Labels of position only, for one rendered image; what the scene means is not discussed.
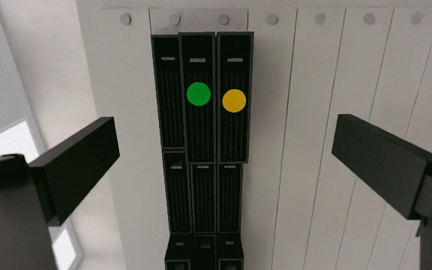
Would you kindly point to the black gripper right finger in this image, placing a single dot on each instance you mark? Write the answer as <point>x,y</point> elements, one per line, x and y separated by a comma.
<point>397,170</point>

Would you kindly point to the white server rack frame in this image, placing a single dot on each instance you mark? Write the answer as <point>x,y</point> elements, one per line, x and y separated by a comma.
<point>301,208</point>

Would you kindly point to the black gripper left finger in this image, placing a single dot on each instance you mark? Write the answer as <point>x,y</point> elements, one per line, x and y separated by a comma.
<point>45,191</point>

